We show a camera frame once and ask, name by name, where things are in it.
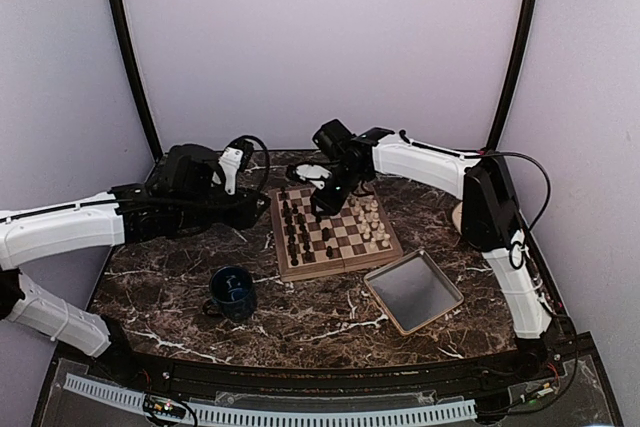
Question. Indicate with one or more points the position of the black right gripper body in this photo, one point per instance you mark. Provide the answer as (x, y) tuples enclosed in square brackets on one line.
[(338, 199)]

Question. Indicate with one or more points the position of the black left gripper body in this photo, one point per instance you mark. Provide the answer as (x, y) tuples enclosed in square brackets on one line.
[(201, 212)]

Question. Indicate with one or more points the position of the wooden folding chess board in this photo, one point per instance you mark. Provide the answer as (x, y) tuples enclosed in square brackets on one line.
[(344, 259)]

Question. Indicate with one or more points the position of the silver metal tray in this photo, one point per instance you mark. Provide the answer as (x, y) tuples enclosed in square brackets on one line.
[(413, 291)]

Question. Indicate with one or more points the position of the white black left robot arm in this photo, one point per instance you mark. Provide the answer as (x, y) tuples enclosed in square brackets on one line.
[(189, 189)]

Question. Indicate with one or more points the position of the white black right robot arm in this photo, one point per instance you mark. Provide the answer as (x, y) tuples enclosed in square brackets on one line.
[(491, 220)]

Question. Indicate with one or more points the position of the white chess pieces row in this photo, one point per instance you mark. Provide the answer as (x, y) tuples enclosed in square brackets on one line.
[(366, 231)]

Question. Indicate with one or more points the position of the dark blue enamel mug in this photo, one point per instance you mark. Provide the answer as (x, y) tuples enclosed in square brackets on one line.
[(232, 295)]

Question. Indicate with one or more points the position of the cream floral ceramic plate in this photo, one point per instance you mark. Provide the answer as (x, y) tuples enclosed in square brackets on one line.
[(456, 217)]

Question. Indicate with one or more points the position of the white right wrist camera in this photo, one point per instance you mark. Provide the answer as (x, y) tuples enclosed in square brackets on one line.
[(307, 173)]

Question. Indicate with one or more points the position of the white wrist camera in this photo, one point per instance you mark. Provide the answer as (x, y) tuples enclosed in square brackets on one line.
[(307, 173), (232, 161)]

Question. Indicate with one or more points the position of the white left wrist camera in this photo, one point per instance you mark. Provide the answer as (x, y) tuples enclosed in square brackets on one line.
[(232, 161)]

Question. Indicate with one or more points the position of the white slotted cable duct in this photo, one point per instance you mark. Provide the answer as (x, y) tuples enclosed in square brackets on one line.
[(254, 410)]

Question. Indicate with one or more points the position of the black left frame post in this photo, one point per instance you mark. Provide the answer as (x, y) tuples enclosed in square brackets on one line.
[(130, 64)]

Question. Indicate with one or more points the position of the black frame post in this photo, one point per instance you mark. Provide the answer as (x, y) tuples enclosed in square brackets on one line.
[(512, 74), (130, 64)]

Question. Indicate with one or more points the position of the black right frame post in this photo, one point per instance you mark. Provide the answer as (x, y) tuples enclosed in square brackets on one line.
[(512, 74)]

